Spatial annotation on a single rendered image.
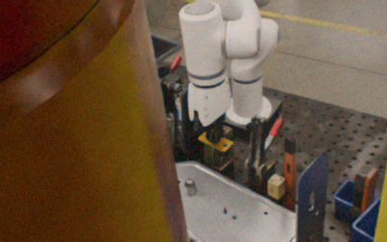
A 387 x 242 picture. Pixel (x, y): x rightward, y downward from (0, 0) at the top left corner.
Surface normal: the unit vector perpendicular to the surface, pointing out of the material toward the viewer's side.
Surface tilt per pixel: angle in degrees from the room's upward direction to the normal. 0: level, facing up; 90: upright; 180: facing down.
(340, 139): 0
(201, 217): 0
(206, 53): 91
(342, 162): 0
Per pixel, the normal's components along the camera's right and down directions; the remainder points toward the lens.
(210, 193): -0.11, -0.78
